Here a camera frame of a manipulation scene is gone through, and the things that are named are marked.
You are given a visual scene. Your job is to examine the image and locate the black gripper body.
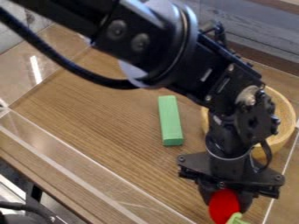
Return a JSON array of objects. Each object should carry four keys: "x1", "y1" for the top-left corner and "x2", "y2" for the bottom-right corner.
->
[{"x1": 176, "y1": 152, "x2": 286, "y2": 199}]

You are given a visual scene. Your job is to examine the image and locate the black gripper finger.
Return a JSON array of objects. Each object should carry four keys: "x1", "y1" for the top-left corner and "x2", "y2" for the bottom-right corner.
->
[
  {"x1": 238, "y1": 192, "x2": 254, "y2": 213},
  {"x1": 199, "y1": 182, "x2": 216, "y2": 205}
]

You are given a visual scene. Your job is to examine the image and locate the red plush strawberry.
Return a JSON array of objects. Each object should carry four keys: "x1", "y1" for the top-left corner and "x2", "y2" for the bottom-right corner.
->
[{"x1": 208, "y1": 189, "x2": 250, "y2": 224}]

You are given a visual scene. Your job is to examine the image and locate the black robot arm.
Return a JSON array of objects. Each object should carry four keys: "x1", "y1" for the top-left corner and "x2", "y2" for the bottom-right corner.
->
[{"x1": 0, "y1": 0, "x2": 286, "y2": 212}]

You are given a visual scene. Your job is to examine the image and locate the wooden bowl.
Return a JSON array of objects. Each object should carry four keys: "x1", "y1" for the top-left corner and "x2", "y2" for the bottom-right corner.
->
[{"x1": 200, "y1": 87, "x2": 296, "y2": 159}]

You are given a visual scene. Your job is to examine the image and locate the green rectangular block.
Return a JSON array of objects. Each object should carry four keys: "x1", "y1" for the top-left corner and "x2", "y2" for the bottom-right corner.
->
[{"x1": 158, "y1": 95, "x2": 183, "y2": 146}]

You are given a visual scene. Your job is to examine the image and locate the black table leg bracket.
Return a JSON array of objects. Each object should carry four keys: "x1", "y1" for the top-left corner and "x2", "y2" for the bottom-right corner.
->
[{"x1": 25, "y1": 182, "x2": 72, "y2": 224}]

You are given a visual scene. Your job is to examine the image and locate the black cable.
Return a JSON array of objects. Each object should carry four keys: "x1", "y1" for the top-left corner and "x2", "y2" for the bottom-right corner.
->
[{"x1": 0, "y1": 200, "x2": 56, "y2": 224}]

